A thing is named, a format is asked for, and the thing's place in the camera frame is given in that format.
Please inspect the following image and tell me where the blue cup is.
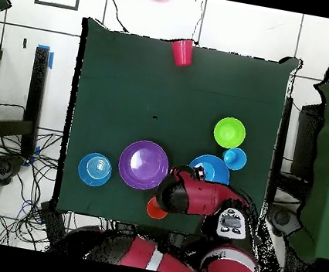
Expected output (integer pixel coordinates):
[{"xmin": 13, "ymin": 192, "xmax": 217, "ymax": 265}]
[{"xmin": 220, "ymin": 145, "xmax": 249, "ymax": 174}]

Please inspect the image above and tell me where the small blue bowl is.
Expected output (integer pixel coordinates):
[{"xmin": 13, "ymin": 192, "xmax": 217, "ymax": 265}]
[{"xmin": 75, "ymin": 150, "xmax": 115, "ymax": 190}]

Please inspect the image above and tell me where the red cup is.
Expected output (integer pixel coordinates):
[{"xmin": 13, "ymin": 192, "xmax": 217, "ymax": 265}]
[{"xmin": 167, "ymin": 36, "xmax": 197, "ymax": 70}]

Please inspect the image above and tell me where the large blue bowl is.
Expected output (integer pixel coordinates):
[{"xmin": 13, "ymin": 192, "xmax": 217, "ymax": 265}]
[{"xmin": 186, "ymin": 151, "xmax": 234, "ymax": 186}]

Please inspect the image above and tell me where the orange cup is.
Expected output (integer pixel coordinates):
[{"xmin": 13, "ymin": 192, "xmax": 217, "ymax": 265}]
[{"xmin": 144, "ymin": 194, "xmax": 171, "ymax": 222}]

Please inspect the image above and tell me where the black metal stand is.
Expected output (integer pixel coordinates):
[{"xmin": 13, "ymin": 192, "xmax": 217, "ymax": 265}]
[
  {"xmin": 0, "ymin": 38, "xmax": 56, "ymax": 160},
  {"xmin": 266, "ymin": 95, "xmax": 328, "ymax": 205}
]

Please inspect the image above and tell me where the small green bowl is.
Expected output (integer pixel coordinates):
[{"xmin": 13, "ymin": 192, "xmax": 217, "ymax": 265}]
[{"xmin": 211, "ymin": 114, "xmax": 249, "ymax": 152}]

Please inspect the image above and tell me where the purple bowl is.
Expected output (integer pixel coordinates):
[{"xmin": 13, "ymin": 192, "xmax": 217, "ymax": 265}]
[{"xmin": 114, "ymin": 136, "xmax": 174, "ymax": 195}]

